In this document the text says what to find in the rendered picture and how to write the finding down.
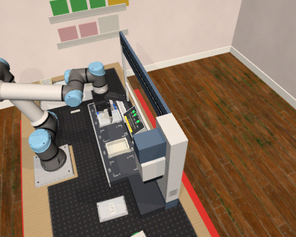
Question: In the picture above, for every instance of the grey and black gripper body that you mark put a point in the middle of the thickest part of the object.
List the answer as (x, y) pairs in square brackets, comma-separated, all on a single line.
[(100, 102)]

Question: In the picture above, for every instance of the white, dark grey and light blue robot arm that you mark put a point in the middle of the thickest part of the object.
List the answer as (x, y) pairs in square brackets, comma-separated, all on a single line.
[(23, 95)]

